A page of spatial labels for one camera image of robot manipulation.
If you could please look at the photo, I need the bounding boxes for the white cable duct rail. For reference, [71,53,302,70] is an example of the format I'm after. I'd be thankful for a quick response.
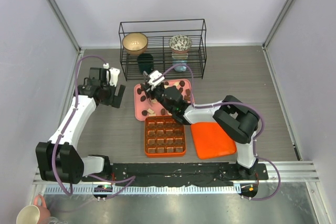
[44,185,242,196]

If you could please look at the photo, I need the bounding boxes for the dark green mug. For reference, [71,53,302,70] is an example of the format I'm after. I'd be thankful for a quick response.
[136,53,154,74]

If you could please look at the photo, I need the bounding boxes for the tan bowl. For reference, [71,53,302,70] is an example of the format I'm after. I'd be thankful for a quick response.
[122,33,148,55]

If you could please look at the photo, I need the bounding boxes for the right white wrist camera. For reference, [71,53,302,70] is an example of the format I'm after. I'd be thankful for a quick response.
[148,70,165,89]

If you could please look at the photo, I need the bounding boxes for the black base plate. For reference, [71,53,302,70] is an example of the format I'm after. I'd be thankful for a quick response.
[98,162,269,187]

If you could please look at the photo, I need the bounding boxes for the pink tray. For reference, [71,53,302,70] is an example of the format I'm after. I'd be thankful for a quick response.
[134,79,191,121]

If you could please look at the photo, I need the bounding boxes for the orange box lid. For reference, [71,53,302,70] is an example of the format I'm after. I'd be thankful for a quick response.
[191,122,237,159]

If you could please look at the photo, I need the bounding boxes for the orange chocolate box tray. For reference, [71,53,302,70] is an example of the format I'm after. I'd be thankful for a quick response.
[144,116,186,158]

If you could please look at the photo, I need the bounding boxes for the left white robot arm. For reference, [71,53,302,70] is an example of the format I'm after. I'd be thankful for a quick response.
[36,65,125,184]

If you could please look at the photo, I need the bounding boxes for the light blue mug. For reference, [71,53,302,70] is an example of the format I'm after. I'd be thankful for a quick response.
[172,60,187,72]

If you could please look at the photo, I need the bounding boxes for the floral patterned bowl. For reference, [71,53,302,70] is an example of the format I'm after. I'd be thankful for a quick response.
[169,35,192,54]

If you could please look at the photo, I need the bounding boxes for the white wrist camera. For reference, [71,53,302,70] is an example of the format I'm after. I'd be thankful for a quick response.
[103,63,120,87]
[148,70,165,89]

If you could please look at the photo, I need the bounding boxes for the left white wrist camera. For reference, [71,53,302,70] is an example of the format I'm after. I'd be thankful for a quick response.
[103,63,120,87]

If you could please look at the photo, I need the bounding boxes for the metal tongs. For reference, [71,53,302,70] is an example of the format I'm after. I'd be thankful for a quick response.
[143,71,154,107]

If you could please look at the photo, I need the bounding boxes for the black wire rack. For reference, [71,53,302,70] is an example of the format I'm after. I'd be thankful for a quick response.
[118,18,207,81]

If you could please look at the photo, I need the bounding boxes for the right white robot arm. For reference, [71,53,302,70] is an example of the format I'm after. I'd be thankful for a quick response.
[146,84,260,179]

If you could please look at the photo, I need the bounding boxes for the pink mug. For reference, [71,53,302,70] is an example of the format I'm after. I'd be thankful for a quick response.
[16,195,51,224]

